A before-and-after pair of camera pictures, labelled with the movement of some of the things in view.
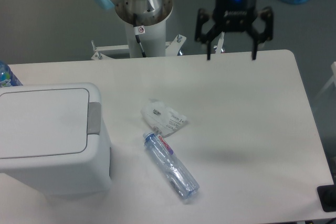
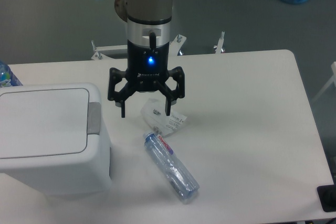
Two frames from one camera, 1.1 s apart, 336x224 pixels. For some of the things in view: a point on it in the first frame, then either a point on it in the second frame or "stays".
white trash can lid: (43, 123) stays
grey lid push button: (94, 118) stays
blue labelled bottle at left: (7, 78) stays
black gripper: (237, 3) -> (148, 67)
